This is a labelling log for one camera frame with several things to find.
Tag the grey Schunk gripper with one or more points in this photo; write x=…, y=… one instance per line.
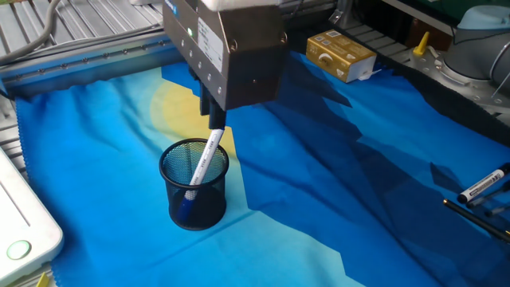
x=247, y=52

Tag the blue-capped white marker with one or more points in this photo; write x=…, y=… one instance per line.
x=207, y=155

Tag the black mesh pen holder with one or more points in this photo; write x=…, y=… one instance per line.
x=211, y=207

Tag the black and gold pen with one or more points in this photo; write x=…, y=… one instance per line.
x=474, y=219

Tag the grey transparent pen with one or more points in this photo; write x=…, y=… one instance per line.
x=490, y=195

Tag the clear ballpoint pen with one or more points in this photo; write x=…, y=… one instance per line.
x=498, y=210

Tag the white adapter plate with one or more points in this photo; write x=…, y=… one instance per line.
x=239, y=4

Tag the yellow cardboard box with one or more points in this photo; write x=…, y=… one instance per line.
x=338, y=56

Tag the blue mountain print cloth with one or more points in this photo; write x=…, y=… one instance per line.
x=318, y=199

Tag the white teach pendant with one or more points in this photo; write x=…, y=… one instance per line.
x=24, y=211

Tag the yellow plastic clamp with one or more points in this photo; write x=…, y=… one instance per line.
x=421, y=45

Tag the brown box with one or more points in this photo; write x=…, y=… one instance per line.
x=426, y=34

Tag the green round button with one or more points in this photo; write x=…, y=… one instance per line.
x=18, y=250

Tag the black-capped white marker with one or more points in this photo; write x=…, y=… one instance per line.
x=482, y=185

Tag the grey aluminium rail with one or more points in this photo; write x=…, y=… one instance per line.
x=99, y=60

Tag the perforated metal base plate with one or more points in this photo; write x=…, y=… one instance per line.
x=438, y=75

